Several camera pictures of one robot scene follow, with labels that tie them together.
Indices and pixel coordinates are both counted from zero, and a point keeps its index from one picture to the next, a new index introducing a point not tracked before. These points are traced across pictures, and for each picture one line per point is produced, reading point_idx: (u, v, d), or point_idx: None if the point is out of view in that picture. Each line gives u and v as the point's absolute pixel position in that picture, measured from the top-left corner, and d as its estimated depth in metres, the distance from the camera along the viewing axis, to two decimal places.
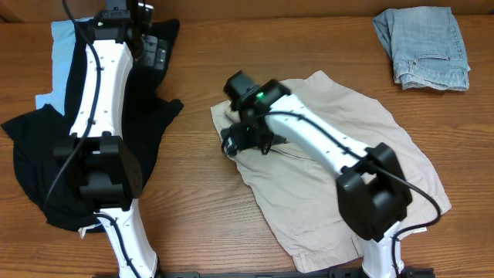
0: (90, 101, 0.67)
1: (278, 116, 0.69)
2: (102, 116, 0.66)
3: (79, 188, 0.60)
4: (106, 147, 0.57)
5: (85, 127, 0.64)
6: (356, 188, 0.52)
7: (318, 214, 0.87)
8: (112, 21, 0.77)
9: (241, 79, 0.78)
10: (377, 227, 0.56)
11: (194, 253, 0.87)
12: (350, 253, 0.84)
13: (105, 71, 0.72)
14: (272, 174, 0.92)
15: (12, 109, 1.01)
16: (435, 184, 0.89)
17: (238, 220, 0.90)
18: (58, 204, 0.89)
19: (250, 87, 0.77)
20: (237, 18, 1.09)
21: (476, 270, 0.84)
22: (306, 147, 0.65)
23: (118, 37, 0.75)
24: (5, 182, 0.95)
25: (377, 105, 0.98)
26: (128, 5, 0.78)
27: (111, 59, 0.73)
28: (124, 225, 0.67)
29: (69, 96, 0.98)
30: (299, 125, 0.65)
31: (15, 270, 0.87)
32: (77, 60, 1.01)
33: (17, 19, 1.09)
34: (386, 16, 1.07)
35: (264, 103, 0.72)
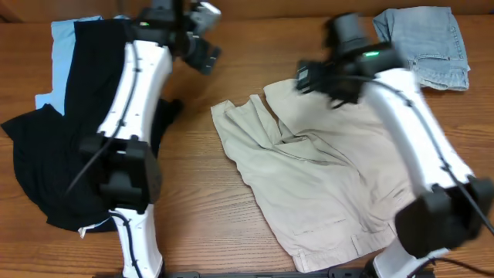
0: (124, 102, 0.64)
1: (384, 92, 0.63)
2: (133, 119, 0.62)
3: (99, 185, 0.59)
4: (131, 150, 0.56)
5: (114, 127, 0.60)
6: (439, 211, 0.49)
7: (318, 214, 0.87)
8: (156, 22, 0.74)
9: (350, 22, 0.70)
10: (433, 249, 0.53)
11: (194, 252, 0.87)
12: (350, 253, 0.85)
13: (143, 73, 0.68)
14: (272, 174, 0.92)
15: (11, 108, 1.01)
16: None
17: (238, 220, 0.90)
18: (59, 203, 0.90)
19: (358, 35, 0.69)
20: (237, 18, 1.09)
21: (476, 270, 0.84)
22: (394, 132, 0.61)
23: (160, 39, 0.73)
24: (5, 181, 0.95)
25: None
26: (174, 8, 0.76)
27: (150, 62, 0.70)
28: (136, 228, 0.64)
29: (70, 96, 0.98)
30: (404, 110, 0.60)
31: (15, 270, 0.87)
32: (77, 60, 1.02)
33: (16, 19, 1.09)
34: (386, 16, 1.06)
35: (375, 60, 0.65)
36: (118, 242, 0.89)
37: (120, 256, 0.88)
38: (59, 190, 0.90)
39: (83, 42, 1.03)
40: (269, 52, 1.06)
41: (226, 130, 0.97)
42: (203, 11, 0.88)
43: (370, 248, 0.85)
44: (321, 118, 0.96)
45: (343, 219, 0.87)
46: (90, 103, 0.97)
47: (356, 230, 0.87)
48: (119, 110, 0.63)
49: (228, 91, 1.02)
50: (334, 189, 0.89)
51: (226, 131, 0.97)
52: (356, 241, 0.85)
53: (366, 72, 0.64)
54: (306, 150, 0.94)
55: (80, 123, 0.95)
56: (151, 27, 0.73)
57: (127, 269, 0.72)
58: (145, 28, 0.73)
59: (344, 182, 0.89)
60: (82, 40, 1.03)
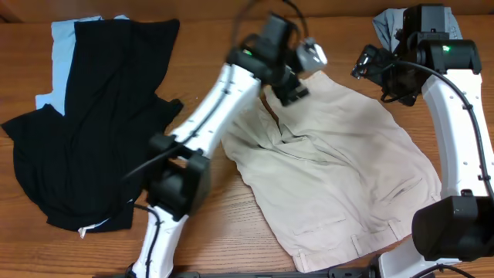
0: (205, 114, 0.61)
1: (444, 89, 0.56)
2: (205, 136, 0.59)
3: (152, 182, 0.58)
4: (194, 162, 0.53)
5: (186, 136, 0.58)
6: (463, 219, 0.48)
7: (318, 214, 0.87)
8: (257, 55, 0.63)
9: (434, 12, 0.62)
10: (441, 252, 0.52)
11: (195, 252, 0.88)
12: (350, 253, 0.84)
13: (229, 97, 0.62)
14: (272, 174, 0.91)
15: (12, 109, 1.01)
16: (436, 184, 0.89)
17: (238, 220, 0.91)
18: (58, 203, 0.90)
19: (436, 29, 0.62)
20: None
21: (476, 270, 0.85)
22: (442, 130, 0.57)
23: (255, 71, 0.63)
24: (5, 181, 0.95)
25: (377, 104, 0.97)
26: (282, 41, 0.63)
27: (239, 88, 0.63)
28: (165, 232, 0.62)
29: (71, 96, 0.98)
30: (458, 112, 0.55)
31: (15, 270, 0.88)
32: (78, 60, 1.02)
33: (16, 19, 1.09)
34: (386, 16, 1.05)
35: (448, 57, 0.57)
36: (117, 242, 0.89)
37: (120, 256, 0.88)
38: (59, 189, 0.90)
39: (83, 42, 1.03)
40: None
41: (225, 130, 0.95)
42: (310, 53, 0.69)
43: (370, 248, 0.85)
44: (323, 118, 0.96)
45: (343, 219, 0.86)
46: (90, 103, 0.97)
47: (356, 230, 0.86)
48: (197, 120, 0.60)
49: None
50: (335, 189, 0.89)
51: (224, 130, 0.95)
52: (356, 241, 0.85)
53: (434, 63, 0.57)
54: (308, 150, 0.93)
55: (80, 123, 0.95)
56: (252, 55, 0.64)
57: (139, 266, 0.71)
58: (245, 56, 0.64)
59: (344, 182, 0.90)
60: (82, 39, 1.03)
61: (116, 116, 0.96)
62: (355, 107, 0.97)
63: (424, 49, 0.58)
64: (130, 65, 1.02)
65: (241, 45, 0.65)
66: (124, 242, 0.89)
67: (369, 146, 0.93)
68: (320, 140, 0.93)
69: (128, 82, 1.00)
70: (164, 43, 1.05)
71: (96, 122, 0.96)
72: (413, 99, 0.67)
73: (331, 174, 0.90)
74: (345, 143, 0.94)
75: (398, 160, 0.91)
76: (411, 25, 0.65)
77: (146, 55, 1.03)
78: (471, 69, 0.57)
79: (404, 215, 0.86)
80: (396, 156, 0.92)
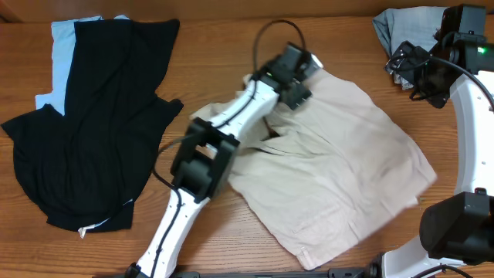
0: (236, 111, 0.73)
1: (472, 88, 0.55)
2: (235, 126, 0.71)
3: (182, 161, 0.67)
4: (228, 144, 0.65)
5: (219, 123, 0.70)
6: (475, 217, 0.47)
7: (312, 208, 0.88)
8: (277, 76, 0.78)
9: (475, 14, 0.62)
10: (446, 248, 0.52)
11: (195, 252, 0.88)
12: (350, 239, 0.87)
13: (255, 101, 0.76)
14: (258, 170, 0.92)
15: (13, 109, 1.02)
16: (419, 157, 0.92)
17: (238, 220, 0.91)
18: (58, 204, 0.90)
19: (473, 32, 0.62)
20: (237, 18, 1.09)
21: (478, 270, 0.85)
22: (465, 128, 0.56)
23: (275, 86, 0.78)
24: (5, 181, 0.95)
25: (355, 87, 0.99)
26: (296, 66, 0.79)
27: (263, 96, 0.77)
28: (184, 217, 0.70)
29: (72, 97, 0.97)
30: (485, 113, 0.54)
31: (15, 270, 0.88)
32: (78, 60, 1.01)
33: (16, 19, 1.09)
34: (386, 16, 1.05)
35: (482, 60, 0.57)
36: (117, 242, 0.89)
37: (120, 256, 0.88)
38: (59, 189, 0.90)
39: (83, 42, 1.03)
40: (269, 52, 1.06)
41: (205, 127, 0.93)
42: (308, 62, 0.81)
43: (366, 232, 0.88)
44: (306, 106, 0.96)
45: (336, 208, 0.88)
46: (90, 103, 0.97)
47: (353, 217, 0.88)
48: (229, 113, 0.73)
49: (228, 92, 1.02)
50: (326, 179, 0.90)
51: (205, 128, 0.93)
52: (353, 228, 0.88)
53: (465, 64, 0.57)
54: (292, 143, 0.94)
55: (80, 123, 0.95)
56: (272, 75, 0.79)
57: (146, 257, 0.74)
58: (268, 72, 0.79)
59: (333, 169, 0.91)
60: (81, 39, 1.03)
61: (116, 116, 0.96)
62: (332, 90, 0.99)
63: (458, 49, 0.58)
64: (130, 64, 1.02)
65: (265, 69, 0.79)
66: (125, 242, 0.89)
67: (353, 127, 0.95)
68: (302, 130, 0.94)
69: (128, 82, 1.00)
70: (164, 42, 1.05)
71: (96, 122, 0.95)
72: (442, 102, 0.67)
73: (319, 162, 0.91)
74: (329, 129, 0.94)
75: (382, 140, 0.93)
76: (450, 25, 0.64)
77: (145, 55, 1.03)
78: None
79: (394, 191, 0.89)
80: (379, 136, 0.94)
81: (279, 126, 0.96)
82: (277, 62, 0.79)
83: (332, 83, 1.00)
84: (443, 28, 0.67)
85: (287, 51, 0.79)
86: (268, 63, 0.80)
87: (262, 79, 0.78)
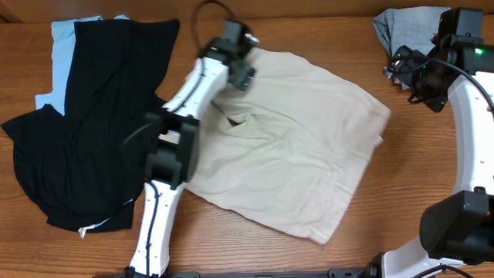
0: (189, 92, 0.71)
1: (470, 89, 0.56)
2: (192, 105, 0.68)
3: (148, 154, 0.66)
4: (187, 127, 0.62)
5: (176, 106, 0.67)
6: (473, 215, 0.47)
7: (299, 188, 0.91)
8: (222, 48, 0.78)
9: (472, 16, 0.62)
10: (447, 249, 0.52)
11: (194, 253, 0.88)
12: (344, 198, 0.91)
13: (206, 78, 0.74)
14: (228, 161, 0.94)
15: (13, 109, 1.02)
16: (367, 97, 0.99)
17: (238, 220, 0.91)
18: (59, 204, 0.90)
19: (471, 33, 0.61)
20: (237, 18, 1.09)
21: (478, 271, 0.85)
22: (463, 128, 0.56)
23: (223, 59, 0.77)
24: (5, 181, 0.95)
25: (291, 55, 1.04)
26: (238, 39, 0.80)
27: (213, 71, 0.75)
28: (164, 205, 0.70)
29: (71, 96, 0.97)
30: (482, 113, 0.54)
31: (15, 270, 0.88)
32: (78, 60, 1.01)
33: (17, 19, 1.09)
34: (386, 16, 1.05)
35: (480, 62, 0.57)
36: (117, 242, 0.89)
37: (120, 256, 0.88)
38: (59, 190, 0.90)
39: (83, 42, 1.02)
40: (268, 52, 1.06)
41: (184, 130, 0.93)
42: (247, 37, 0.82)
43: (352, 185, 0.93)
44: (251, 89, 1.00)
45: (317, 176, 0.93)
46: (90, 103, 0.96)
47: (337, 176, 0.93)
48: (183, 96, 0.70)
49: None
50: (299, 154, 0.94)
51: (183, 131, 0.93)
52: (341, 186, 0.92)
53: (463, 64, 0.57)
54: (253, 130, 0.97)
55: (80, 123, 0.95)
56: (216, 49, 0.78)
57: (138, 256, 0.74)
58: (214, 46, 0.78)
59: (300, 141, 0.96)
60: (81, 39, 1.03)
61: (116, 116, 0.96)
62: (270, 65, 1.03)
63: (456, 50, 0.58)
64: (130, 64, 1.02)
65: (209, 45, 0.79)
66: (125, 242, 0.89)
67: (305, 92, 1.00)
68: (258, 110, 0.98)
69: (128, 82, 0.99)
70: (164, 42, 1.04)
71: (96, 122, 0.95)
72: (441, 105, 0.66)
73: (285, 139, 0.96)
74: (285, 102, 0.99)
75: (331, 96, 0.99)
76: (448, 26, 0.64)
77: (145, 55, 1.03)
78: None
79: (358, 137, 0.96)
80: (329, 93, 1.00)
81: (237, 115, 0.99)
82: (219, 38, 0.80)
83: (265, 59, 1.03)
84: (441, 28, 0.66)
85: (225, 28, 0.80)
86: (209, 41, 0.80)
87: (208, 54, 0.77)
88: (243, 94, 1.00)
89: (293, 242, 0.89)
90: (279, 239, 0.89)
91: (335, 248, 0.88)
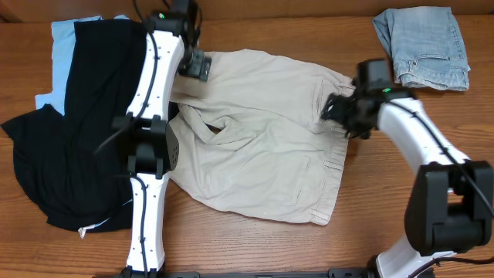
0: (147, 84, 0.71)
1: (393, 110, 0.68)
2: (155, 101, 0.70)
3: (129, 156, 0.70)
4: (156, 128, 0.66)
5: (140, 108, 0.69)
6: (438, 184, 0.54)
7: (291, 174, 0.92)
8: (172, 22, 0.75)
9: (377, 64, 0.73)
10: (434, 240, 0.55)
11: (194, 253, 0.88)
12: (336, 176, 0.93)
13: (162, 60, 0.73)
14: (215, 165, 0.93)
15: (12, 109, 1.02)
16: (335, 76, 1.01)
17: (238, 220, 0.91)
18: (59, 204, 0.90)
19: (382, 78, 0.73)
20: (237, 18, 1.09)
21: (476, 271, 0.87)
22: (401, 136, 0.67)
23: (175, 27, 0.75)
24: (5, 181, 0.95)
25: (249, 52, 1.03)
26: (188, 8, 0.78)
27: (167, 50, 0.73)
28: (151, 197, 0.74)
29: (71, 96, 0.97)
30: (409, 120, 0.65)
31: (15, 270, 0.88)
32: (77, 60, 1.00)
33: (17, 19, 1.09)
34: (386, 16, 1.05)
35: (390, 96, 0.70)
36: (117, 242, 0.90)
37: (120, 256, 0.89)
38: (59, 189, 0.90)
39: (82, 42, 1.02)
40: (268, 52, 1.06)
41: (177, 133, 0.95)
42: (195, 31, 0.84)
43: (340, 161, 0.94)
44: (218, 90, 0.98)
45: (306, 160, 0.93)
46: (91, 103, 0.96)
47: (325, 156, 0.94)
48: (143, 93, 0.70)
49: None
50: (284, 143, 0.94)
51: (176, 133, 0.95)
52: (330, 164, 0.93)
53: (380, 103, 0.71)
54: (236, 129, 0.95)
55: (80, 123, 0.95)
56: (166, 23, 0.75)
57: (133, 253, 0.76)
58: (162, 22, 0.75)
59: (282, 130, 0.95)
60: (82, 39, 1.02)
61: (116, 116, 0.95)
62: (232, 65, 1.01)
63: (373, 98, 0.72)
64: (130, 65, 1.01)
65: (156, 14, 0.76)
66: (124, 242, 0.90)
67: (276, 82, 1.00)
68: (235, 108, 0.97)
69: (128, 82, 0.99)
70: None
71: (96, 121, 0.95)
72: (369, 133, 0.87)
73: (268, 132, 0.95)
74: (263, 93, 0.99)
75: (300, 81, 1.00)
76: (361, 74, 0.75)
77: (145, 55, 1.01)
78: (412, 98, 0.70)
79: None
80: (296, 78, 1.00)
81: (215, 120, 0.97)
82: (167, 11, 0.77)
83: (227, 60, 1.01)
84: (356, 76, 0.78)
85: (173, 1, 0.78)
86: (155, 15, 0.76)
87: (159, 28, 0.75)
88: (212, 98, 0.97)
89: (293, 242, 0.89)
90: (279, 239, 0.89)
91: (336, 248, 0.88)
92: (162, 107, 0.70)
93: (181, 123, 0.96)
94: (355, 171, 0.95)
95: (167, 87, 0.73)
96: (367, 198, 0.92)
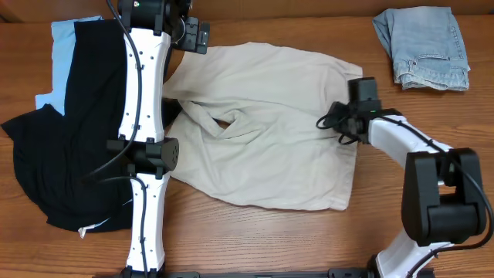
0: (135, 101, 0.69)
1: (379, 123, 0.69)
2: (146, 121, 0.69)
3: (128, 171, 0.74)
4: (151, 148, 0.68)
5: (131, 130, 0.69)
6: (427, 171, 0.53)
7: (305, 163, 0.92)
8: (151, 11, 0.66)
9: (369, 85, 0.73)
10: (430, 227, 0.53)
11: (194, 252, 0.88)
12: (350, 161, 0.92)
13: (146, 69, 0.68)
14: (228, 160, 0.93)
15: (13, 109, 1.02)
16: (340, 63, 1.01)
17: (238, 220, 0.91)
18: (59, 204, 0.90)
19: (372, 98, 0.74)
20: (237, 18, 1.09)
21: (476, 270, 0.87)
22: (389, 142, 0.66)
23: (156, 15, 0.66)
24: (5, 181, 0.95)
25: (252, 45, 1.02)
26: None
27: (150, 55, 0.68)
28: (152, 197, 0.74)
29: (69, 96, 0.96)
30: (394, 127, 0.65)
31: (15, 270, 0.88)
32: (76, 59, 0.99)
33: (16, 19, 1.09)
34: (386, 16, 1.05)
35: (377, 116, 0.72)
36: (117, 242, 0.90)
37: (120, 256, 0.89)
38: (59, 189, 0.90)
39: (81, 41, 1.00)
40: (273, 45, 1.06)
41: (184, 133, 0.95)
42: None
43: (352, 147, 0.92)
44: (225, 85, 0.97)
45: (317, 148, 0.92)
46: (91, 103, 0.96)
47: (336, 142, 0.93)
48: (132, 112, 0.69)
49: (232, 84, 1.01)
50: (295, 134, 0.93)
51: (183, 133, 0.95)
52: (343, 150, 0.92)
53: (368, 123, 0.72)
54: (245, 123, 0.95)
55: (80, 123, 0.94)
56: (144, 13, 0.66)
57: (133, 253, 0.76)
58: (140, 11, 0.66)
59: (293, 121, 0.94)
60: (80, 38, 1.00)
61: (116, 116, 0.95)
62: (236, 59, 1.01)
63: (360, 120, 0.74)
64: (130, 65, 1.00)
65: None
66: (124, 242, 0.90)
67: (282, 74, 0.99)
68: (244, 102, 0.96)
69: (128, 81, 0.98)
70: None
71: (96, 122, 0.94)
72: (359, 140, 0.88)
73: (279, 124, 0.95)
74: (270, 87, 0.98)
75: (306, 70, 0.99)
76: (352, 93, 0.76)
77: None
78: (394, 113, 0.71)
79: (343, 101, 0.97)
80: (301, 68, 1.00)
81: (224, 114, 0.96)
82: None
83: (233, 53, 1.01)
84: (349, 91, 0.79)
85: None
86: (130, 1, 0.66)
87: (137, 18, 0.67)
88: (220, 93, 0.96)
89: (293, 242, 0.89)
90: (279, 239, 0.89)
91: (336, 248, 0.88)
92: (155, 127, 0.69)
93: (187, 123, 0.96)
94: (356, 170, 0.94)
95: (156, 99, 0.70)
96: (367, 199, 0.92)
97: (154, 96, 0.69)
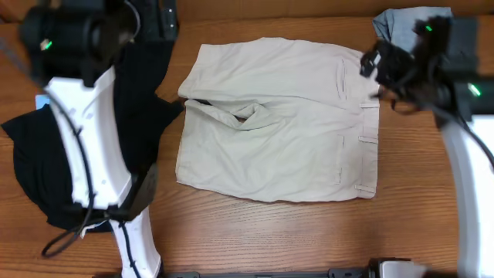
0: (81, 166, 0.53)
1: (470, 144, 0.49)
2: (102, 187, 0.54)
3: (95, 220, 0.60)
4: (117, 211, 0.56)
5: (86, 198, 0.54)
6: None
7: (329, 156, 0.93)
8: (69, 47, 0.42)
9: (468, 30, 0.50)
10: None
11: (194, 253, 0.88)
12: (372, 149, 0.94)
13: (86, 131, 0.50)
14: (253, 156, 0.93)
15: (12, 109, 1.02)
16: (354, 54, 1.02)
17: (238, 220, 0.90)
18: (57, 204, 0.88)
19: (466, 52, 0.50)
20: (237, 18, 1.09)
21: None
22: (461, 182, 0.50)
23: (85, 60, 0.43)
24: (5, 181, 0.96)
25: (268, 41, 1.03)
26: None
27: (87, 113, 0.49)
28: (132, 230, 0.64)
29: None
30: (482, 171, 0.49)
31: (14, 271, 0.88)
32: None
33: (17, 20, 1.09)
34: (386, 16, 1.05)
35: (468, 93, 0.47)
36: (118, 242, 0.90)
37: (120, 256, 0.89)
38: (59, 189, 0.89)
39: None
40: (286, 38, 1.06)
41: (199, 130, 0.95)
42: None
43: (374, 135, 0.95)
44: (245, 82, 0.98)
45: (340, 138, 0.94)
46: None
47: (358, 132, 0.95)
48: (82, 175, 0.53)
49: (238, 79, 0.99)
50: (316, 126, 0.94)
51: (198, 131, 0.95)
52: (366, 140, 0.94)
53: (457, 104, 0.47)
54: (265, 116, 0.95)
55: None
56: (61, 55, 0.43)
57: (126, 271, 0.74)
58: (57, 55, 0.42)
59: (313, 113, 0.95)
60: None
61: None
62: (252, 55, 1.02)
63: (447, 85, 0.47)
64: None
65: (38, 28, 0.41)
66: None
67: (299, 68, 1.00)
68: (263, 97, 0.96)
69: None
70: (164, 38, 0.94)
71: None
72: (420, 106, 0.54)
73: (299, 117, 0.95)
74: (287, 82, 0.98)
75: (321, 63, 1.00)
76: (435, 38, 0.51)
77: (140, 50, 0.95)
78: None
79: (360, 93, 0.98)
80: (317, 60, 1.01)
81: (243, 109, 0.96)
82: (54, 22, 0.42)
83: (248, 51, 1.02)
84: (416, 36, 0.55)
85: None
86: (30, 36, 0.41)
87: (54, 62, 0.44)
88: (239, 92, 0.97)
89: (293, 242, 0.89)
90: (279, 239, 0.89)
91: (336, 248, 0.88)
92: (116, 190, 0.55)
93: (197, 122, 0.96)
94: None
95: (108, 159, 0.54)
96: (367, 199, 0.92)
97: (105, 156, 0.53)
